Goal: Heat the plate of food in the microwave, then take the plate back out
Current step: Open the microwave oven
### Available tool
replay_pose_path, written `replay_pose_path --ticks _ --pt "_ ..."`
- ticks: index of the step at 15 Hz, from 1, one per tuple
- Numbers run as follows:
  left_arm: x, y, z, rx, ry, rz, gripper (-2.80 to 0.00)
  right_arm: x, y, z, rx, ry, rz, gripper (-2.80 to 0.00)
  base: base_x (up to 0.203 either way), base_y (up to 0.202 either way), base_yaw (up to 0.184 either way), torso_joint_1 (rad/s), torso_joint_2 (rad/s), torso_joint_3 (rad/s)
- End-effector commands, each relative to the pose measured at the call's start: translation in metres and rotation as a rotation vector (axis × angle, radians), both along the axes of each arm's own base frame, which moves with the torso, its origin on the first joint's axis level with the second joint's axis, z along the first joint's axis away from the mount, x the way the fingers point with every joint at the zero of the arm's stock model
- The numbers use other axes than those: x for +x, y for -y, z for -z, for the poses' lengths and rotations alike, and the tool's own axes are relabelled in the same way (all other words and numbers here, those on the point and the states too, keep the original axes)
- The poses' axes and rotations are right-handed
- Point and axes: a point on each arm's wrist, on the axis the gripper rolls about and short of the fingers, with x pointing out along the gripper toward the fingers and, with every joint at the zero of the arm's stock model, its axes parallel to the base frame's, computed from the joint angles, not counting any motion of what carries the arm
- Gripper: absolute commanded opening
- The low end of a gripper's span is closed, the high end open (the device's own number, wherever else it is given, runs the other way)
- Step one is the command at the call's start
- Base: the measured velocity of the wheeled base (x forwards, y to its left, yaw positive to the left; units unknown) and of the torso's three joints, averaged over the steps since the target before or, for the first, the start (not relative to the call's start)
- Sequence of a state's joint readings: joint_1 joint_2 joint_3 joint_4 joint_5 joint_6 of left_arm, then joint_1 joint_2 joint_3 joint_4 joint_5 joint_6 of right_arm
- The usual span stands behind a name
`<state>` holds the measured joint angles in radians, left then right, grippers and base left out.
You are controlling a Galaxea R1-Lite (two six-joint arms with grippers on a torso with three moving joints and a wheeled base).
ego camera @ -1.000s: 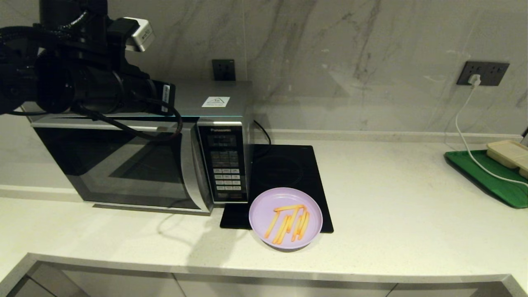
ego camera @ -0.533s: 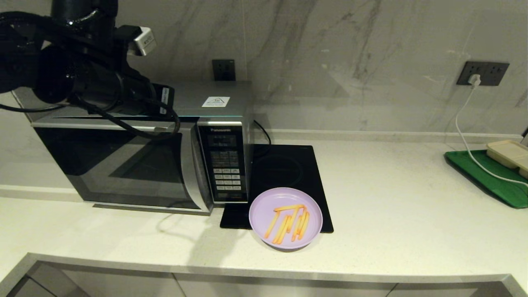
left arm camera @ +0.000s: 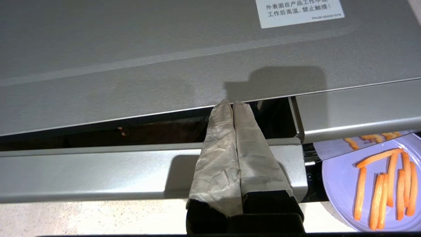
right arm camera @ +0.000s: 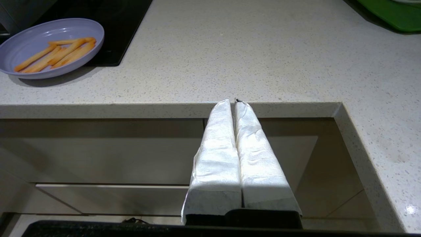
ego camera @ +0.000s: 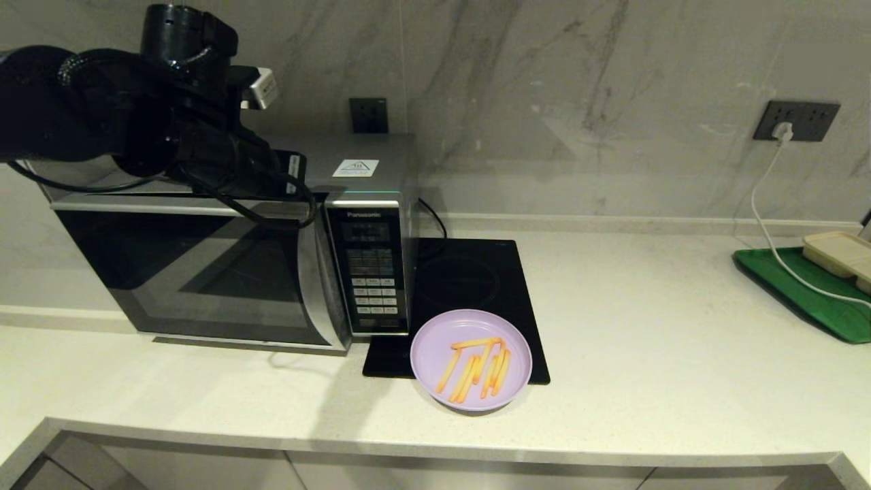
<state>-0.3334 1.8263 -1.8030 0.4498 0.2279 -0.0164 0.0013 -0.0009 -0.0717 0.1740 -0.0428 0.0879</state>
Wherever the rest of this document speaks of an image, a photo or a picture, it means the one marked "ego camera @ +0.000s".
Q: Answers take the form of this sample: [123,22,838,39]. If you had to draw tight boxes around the beige food container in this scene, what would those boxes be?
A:
[802,231,871,295]

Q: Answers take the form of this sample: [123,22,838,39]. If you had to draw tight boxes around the green plastic tray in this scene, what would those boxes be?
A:
[732,246,871,343]

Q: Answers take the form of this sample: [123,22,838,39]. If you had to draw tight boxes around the purple round plate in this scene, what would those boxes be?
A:
[410,310,533,412]

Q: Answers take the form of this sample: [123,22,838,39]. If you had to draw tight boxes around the black wall socket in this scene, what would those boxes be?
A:
[752,101,801,142]
[796,102,841,143]
[350,98,389,134]

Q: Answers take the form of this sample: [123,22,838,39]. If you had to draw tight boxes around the white triangle warning sticker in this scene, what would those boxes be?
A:
[332,159,380,178]

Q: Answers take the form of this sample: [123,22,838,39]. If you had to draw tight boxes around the white power cable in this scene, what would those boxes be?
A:
[749,136,871,305]

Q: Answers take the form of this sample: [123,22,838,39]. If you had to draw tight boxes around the black induction cooktop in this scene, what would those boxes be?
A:
[362,238,550,385]

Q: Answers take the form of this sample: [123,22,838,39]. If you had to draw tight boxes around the braided black cable sleeve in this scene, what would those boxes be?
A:
[58,44,218,86]

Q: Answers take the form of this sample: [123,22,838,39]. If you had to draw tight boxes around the grey cabinet door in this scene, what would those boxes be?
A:
[286,449,657,490]
[636,464,834,490]

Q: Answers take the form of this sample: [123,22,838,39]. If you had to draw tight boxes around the smooth black robot cable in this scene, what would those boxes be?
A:
[7,160,318,230]

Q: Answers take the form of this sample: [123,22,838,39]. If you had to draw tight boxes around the silver Panasonic microwave oven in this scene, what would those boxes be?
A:
[42,133,421,341]

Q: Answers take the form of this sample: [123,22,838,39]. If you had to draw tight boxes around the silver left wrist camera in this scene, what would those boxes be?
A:
[242,67,280,111]

